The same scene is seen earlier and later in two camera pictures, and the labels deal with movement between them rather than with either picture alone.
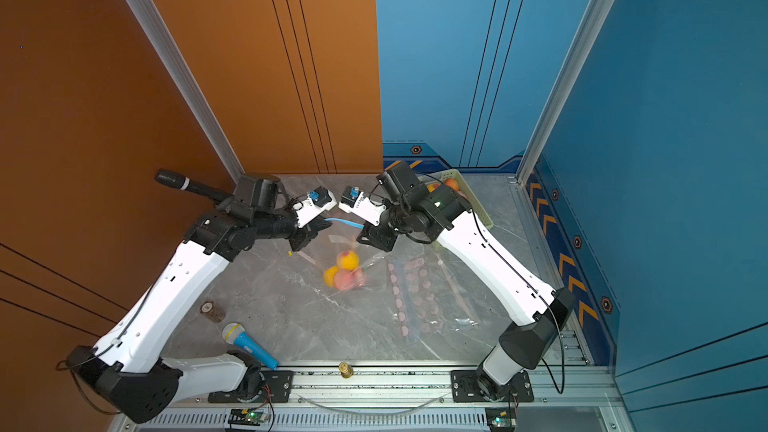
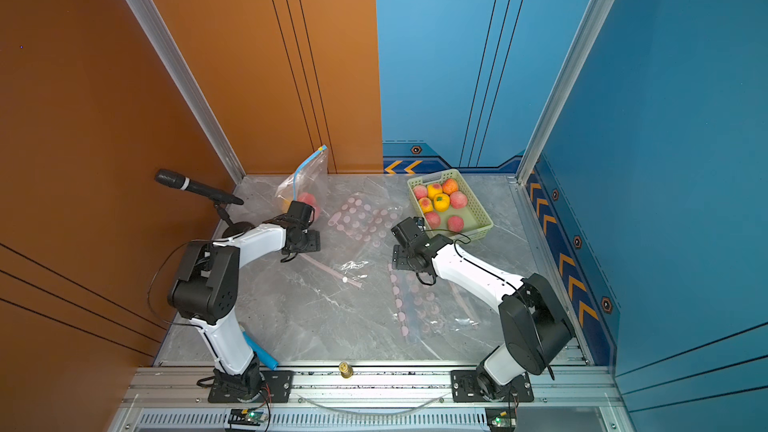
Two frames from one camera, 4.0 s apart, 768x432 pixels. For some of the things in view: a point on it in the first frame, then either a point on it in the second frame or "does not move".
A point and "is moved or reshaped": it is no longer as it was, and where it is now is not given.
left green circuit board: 243,416 does not move
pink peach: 346,279 is moved or reshaped
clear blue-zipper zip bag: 341,258 -> 309,184
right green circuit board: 501,418 does not move
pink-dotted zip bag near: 429,296 does not move
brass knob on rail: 345,370 does not move
